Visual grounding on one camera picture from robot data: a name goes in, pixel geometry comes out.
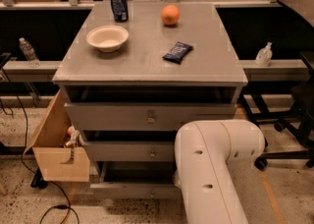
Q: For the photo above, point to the black office chair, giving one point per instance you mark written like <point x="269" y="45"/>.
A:
<point x="299" y="119"/>

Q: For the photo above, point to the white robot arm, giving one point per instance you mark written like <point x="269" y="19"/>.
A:
<point x="202" y="151"/>

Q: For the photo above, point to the dark blue snack packet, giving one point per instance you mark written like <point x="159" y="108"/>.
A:
<point x="177" y="52"/>

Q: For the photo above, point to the grey drawer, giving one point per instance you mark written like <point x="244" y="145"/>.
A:
<point x="132" y="179"/>
<point x="142" y="117"/>
<point x="137" y="146"/>

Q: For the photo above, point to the clear water bottle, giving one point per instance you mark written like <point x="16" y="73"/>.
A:
<point x="29" y="52"/>

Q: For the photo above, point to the grey drawer cabinet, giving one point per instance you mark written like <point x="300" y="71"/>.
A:
<point x="137" y="73"/>

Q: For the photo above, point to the grey top drawer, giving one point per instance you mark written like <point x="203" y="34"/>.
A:
<point x="142" y="117"/>

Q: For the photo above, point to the grey middle drawer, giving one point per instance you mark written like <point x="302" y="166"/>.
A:
<point x="137" y="146"/>

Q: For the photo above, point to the grey bottom drawer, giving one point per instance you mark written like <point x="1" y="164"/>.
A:
<point x="132" y="179"/>

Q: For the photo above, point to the orange fruit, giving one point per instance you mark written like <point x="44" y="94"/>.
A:
<point x="170" y="15"/>

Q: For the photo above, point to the white bowl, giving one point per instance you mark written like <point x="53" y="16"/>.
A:
<point x="107" y="38"/>

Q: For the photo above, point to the blue soda can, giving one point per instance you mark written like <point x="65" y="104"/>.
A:
<point x="120" y="10"/>

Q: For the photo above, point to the cardboard box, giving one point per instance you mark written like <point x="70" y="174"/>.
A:
<point x="56" y="159"/>

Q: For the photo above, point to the hand sanitizer pump bottle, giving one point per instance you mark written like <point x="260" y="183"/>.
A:
<point x="264" y="56"/>

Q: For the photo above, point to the items inside cardboard box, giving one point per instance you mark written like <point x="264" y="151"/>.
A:
<point x="73" y="138"/>

